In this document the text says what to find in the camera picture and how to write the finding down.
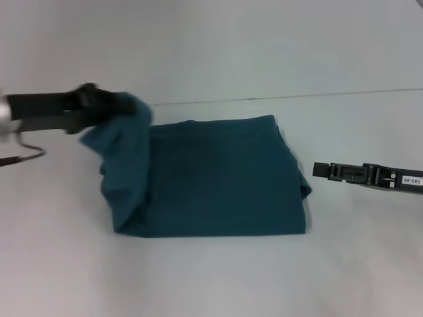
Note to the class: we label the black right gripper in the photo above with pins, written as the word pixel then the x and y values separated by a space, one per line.
pixel 393 180

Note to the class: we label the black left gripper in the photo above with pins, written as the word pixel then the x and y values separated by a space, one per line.
pixel 53 107

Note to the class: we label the teal t-shirt with FREE print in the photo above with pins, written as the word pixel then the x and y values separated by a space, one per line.
pixel 205 178

